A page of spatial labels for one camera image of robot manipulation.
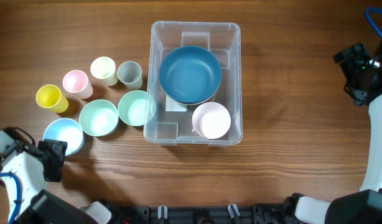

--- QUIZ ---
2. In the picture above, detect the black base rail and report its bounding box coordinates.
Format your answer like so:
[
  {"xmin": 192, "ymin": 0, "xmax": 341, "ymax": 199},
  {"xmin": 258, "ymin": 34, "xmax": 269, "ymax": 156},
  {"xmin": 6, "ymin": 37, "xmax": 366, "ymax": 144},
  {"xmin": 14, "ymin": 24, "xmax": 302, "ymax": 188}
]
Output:
[{"xmin": 80, "ymin": 203, "xmax": 291, "ymax": 224}]

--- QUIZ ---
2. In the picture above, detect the yellow plastic cup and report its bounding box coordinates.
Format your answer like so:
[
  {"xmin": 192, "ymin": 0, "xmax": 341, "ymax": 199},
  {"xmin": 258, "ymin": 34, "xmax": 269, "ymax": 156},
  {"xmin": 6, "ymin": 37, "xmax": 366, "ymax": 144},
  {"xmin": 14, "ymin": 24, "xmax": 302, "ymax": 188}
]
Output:
[{"xmin": 35, "ymin": 84, "xmax": 69, "ymax": 113}]

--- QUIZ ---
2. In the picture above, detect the white paper label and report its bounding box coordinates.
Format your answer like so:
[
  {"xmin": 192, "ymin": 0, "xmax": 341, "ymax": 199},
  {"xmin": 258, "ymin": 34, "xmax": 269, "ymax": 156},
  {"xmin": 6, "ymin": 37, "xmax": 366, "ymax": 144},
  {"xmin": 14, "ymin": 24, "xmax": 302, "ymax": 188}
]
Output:
[{"xmin": 165, "ymin": 96, "xmax": 187, "ymax": 112}]

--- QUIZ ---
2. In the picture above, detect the pink plastic cup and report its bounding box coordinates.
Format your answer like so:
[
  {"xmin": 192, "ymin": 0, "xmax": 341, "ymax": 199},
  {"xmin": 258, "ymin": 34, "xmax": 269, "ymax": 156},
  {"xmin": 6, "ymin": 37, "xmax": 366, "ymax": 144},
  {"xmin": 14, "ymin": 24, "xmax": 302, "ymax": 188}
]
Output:
[{"xmin": 63, "ymin": 70, "xmax": 93, "ymax": 99}]

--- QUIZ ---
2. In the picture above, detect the pink bowl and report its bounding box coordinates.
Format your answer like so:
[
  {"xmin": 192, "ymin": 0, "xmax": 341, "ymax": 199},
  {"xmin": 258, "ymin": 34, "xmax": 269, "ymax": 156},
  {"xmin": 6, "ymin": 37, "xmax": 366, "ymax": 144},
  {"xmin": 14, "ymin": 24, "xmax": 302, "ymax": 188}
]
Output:
[{"xmin": 192, "ymin": 102, "xmax": 231, "ymax": 139}]

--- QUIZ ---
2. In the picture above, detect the dark blue plate in bin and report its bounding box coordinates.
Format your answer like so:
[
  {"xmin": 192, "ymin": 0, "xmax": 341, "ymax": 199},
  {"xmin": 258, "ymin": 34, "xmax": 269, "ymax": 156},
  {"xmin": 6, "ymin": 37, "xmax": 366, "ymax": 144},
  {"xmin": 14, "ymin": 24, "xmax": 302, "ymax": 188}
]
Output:
[{"xmin": 159, "ymin": 45, "xmax": 223, "ymax": 104}]

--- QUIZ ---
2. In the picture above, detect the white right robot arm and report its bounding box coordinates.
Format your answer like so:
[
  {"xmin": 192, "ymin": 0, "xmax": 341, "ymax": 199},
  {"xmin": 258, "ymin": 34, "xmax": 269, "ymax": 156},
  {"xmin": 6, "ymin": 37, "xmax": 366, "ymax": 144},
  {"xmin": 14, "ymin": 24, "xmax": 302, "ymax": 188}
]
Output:
[{"xmin": 280, "ymin": 36, "xmax": 382, "ymax": 223}]

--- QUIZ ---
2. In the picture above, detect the dark blue plate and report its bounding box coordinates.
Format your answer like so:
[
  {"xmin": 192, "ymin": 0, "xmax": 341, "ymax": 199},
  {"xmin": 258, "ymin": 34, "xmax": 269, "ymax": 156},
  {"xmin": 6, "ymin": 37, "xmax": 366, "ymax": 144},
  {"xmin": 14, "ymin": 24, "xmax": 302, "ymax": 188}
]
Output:
[
  {"xmin": 159, "ymin": 45, "xmax": 223, "ymax": 104},
  {"xmin": 161, "ymin": 78, "xmax": 221, "ymax": 105}
]

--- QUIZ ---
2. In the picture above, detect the cream plastic cup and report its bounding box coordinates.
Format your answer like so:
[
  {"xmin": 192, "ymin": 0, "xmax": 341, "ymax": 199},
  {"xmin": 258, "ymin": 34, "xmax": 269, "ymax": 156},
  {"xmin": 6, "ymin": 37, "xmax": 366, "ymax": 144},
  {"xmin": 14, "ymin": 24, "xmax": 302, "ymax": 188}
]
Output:
[{"xmin": 90, "ymin": 56, "xmax": 118, "ymax": 86}]

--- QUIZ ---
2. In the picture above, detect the clear plastic storage bin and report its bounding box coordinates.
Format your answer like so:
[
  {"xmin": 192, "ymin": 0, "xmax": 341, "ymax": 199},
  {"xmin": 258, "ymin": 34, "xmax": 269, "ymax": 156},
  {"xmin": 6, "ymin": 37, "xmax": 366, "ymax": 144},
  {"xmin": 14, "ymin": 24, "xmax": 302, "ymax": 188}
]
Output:
[{"xmin": 144, "ymin": 21, "xmax": 243, "ymax": 146}]

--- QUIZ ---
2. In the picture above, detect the light blue bowl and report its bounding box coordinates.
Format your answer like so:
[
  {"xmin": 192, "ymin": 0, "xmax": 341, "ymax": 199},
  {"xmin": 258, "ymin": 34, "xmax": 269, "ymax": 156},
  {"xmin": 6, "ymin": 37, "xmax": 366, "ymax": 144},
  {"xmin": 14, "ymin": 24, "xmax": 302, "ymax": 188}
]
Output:
[{"xmin": 43, "ymin": 118, "xmax": 85, "ymax": 156}]

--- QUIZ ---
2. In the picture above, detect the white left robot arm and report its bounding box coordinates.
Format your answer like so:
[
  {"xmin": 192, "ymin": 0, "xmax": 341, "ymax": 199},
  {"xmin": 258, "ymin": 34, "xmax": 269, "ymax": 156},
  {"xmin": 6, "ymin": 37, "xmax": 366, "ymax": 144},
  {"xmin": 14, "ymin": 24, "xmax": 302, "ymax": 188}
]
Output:
[{"xmin": 0, "ymin": 141, "xmax": 113, "ymax": 224}]

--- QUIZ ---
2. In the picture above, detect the mint green bowl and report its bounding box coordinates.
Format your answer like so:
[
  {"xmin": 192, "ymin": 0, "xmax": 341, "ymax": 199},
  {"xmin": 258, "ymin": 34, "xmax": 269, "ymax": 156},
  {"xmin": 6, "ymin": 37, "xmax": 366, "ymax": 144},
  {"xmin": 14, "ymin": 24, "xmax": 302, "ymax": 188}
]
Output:
[
  {"xmin": 79, "ymin": 100, "xmax": 119, "ymax": 137},
  {"xmin": 118, "ymin": 90, "xmax": 157, "ymax": 126}
]

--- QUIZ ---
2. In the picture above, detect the grey plastic cup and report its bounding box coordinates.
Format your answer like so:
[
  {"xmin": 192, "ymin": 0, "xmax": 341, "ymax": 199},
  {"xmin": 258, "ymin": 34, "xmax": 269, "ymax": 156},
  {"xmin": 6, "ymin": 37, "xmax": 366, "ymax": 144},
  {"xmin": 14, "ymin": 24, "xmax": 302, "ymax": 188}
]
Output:
[{"xmin": 117, "ymin": 61, "xmax": 143, "ymax": 90}]

